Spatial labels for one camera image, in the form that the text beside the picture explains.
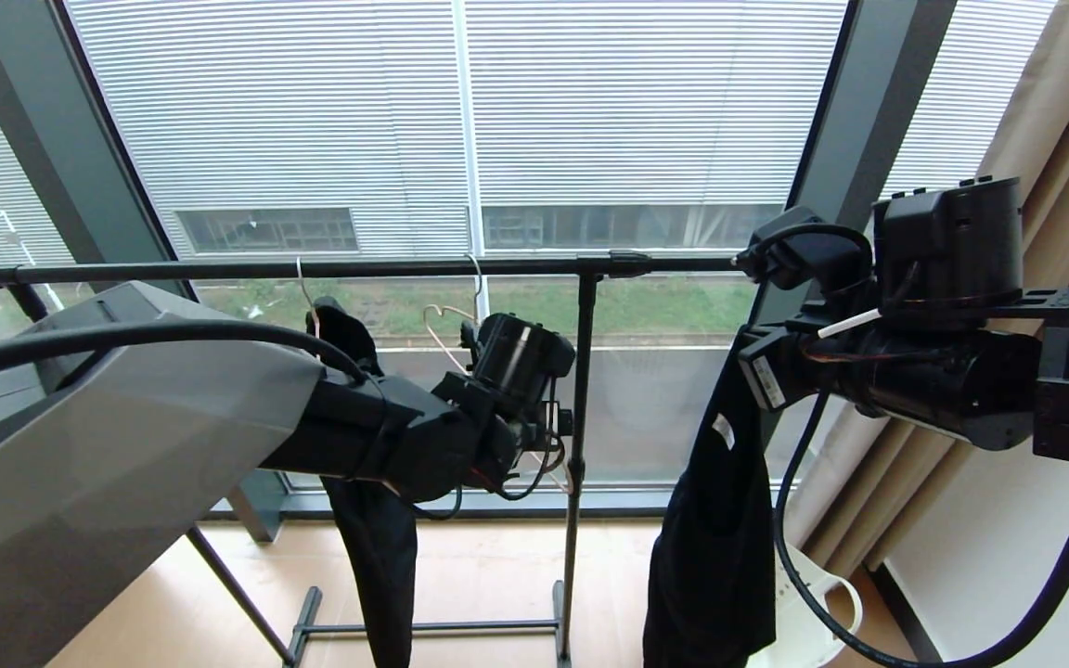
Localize black cable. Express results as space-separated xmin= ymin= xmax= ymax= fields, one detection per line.
xmin=409 ymin=482 xmax=466 ymax=522
xmin=743 ymin=221 xmax=1069 ymax=668
xmin=0 ymin=319 xmax=370 ymax=387

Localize pink clothes hanger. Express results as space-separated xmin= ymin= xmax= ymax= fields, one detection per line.
xmin=296 ymin=257 xmax=323 ymax=337
xmin=421 ymin=253 xmax=574 ymax=495

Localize black clothes rack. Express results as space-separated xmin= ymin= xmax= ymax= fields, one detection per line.
xmin=0 ymin=250 xmax=741 ymax=668

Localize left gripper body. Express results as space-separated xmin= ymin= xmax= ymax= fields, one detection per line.
xmin=488 ymin=401 xmax=577 ymax=489

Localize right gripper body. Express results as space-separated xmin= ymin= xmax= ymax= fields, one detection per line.
xmin=737 ymin=323 xmax=871 ymax=415

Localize white laundry basket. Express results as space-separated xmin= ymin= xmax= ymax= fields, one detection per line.
xmin=746 ymin=543 xmax=866 ymax=668

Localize window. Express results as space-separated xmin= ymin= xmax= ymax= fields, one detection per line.
xmin=0 ymin=0 xmax=1060 ymax=520

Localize heap of clothes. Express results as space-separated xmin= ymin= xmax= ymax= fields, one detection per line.
xmin=642 ymin=325 xmax=779 ymax=668

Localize black shorts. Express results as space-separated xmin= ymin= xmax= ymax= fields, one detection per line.
xmin=306 ymin=297 xmax=420 ymax=668

